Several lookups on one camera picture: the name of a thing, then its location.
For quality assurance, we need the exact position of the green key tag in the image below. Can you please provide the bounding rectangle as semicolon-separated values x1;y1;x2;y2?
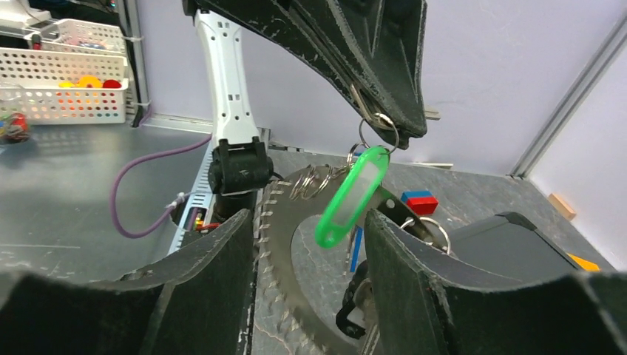
315;146;390;249

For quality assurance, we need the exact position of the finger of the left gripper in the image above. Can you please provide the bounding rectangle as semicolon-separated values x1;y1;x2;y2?
183;0;427;149

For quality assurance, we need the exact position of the tan wooden block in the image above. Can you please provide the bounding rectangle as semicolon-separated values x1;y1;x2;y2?
547;193;577;221

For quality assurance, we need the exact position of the red blue brick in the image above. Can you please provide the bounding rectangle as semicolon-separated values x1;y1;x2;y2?
401;190;439;216

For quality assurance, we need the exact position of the white perforated basket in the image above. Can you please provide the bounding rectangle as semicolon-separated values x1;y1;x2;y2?
1;19;135;125

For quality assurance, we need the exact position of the dark grey hard case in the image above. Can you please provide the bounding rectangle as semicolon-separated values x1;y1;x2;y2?
449;212;583;283

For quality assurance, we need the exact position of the blue key tag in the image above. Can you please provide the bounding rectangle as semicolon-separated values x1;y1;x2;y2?
349;226;363;272

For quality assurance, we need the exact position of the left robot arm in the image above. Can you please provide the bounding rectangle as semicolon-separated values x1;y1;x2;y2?
183;0;427;218

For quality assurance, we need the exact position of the metal disc keyring with rings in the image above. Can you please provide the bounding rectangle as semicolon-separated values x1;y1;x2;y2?
252;112;452;355

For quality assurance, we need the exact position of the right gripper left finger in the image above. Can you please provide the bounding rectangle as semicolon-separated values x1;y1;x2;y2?
1;209;253;354

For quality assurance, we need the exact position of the white cable duct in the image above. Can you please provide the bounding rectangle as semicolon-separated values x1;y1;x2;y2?
167;145;213;255

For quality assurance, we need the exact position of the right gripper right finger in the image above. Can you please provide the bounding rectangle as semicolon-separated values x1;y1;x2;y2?
365;209;626;354

